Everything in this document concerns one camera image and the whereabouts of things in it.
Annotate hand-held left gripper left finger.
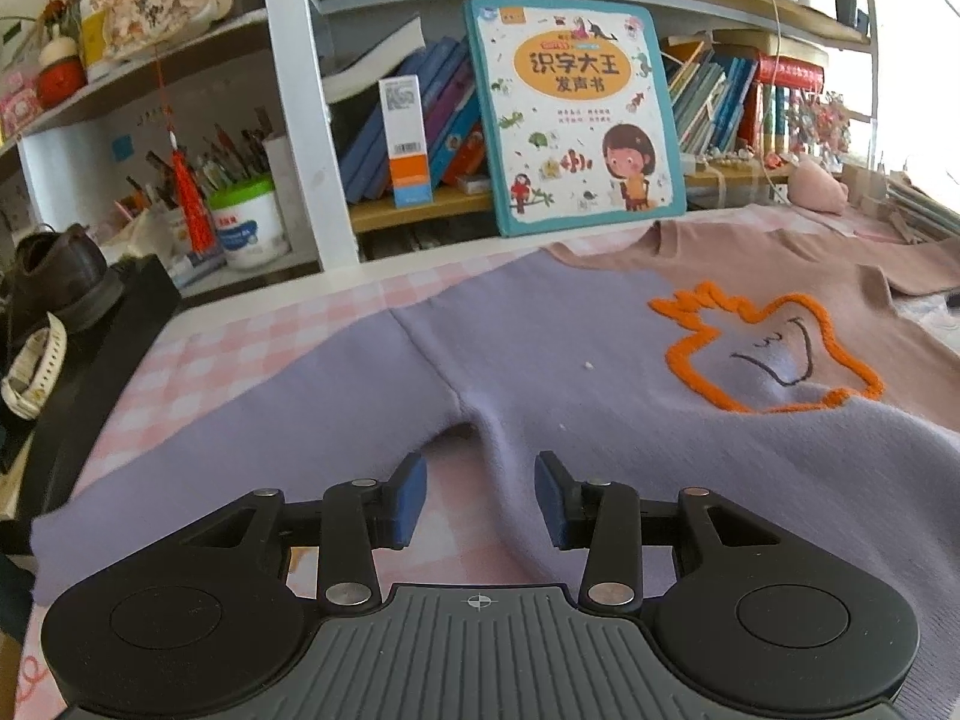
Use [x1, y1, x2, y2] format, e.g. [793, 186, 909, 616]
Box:
[180, 454, 428, 612]

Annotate pink plush toy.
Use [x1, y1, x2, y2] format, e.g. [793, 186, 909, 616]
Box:
[791, 161, 848, 211]

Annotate white jar with green lid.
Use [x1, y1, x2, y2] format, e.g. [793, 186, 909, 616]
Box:
[208, 174, 292, 271]

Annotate brown leather shoe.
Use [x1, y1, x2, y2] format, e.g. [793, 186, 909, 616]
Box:
[0, 223, 125, 361]

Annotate red book lying flat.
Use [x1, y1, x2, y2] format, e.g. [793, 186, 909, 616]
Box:
[759, 56, 826, 89]

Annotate white charging cable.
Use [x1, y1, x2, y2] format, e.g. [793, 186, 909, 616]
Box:
[724, 0, 793, 203]

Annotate red tassel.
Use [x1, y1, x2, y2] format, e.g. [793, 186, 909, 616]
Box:
[152, 45, 215, 254]

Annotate pink checked tablecloth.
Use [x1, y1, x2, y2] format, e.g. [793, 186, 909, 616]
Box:
[15, 202, 960, 720]

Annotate white strap wristwatch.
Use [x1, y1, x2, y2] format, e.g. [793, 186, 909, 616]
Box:
[0, 311, 68, 421]

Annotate red round ornament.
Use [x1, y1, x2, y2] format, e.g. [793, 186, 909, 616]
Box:
[36, 37, 88, 107]

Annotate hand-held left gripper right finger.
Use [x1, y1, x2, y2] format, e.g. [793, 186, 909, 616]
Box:
[534, 452, 788, 616]

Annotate black box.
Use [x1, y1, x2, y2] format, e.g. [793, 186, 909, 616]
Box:
[0, 255, 182, 541]

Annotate white and wooden bookshelf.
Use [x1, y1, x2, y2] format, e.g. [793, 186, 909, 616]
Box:
[0, 0, 880, 280]

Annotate purple and pink sweater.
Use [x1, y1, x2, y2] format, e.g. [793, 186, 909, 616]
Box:
[30, 219, 960, 720]

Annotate bunch of pens and brushes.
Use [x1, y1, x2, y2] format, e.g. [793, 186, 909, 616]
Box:
[124, 122, 272, 215]

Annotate small beige box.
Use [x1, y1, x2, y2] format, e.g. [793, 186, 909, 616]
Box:
[840, 165, 893, 215]

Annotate pink patterned box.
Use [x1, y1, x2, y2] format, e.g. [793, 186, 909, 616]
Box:
[0, 71, 43, 140]

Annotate row of leaning blue books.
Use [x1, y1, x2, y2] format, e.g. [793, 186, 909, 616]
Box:
[336, 36, 492, 205]

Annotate pearl bead string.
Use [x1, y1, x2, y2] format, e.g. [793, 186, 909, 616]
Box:
[682, 148, 755, 167]

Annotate white and orange carton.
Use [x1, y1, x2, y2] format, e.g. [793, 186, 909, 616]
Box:
[378, 75, 436, 209]

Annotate colourful paper flower bouquet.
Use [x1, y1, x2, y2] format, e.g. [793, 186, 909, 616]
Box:
[787, 90, 853, 167]

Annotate wooden hanging plaque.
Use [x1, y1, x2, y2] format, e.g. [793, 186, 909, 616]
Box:
[88, 0, 235, 62]

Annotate row of thin colourful books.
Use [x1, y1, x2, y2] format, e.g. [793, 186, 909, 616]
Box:
[660, 34, 760, 158]

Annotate children's picture sound book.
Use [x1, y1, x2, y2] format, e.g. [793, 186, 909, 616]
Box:
[463, 0, 688, 238]

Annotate stack of books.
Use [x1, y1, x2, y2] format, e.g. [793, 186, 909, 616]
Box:
[885, 172, 960, 245]

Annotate tan book lying flat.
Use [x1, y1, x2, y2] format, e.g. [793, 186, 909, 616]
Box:
[712, 28, 830, 61]

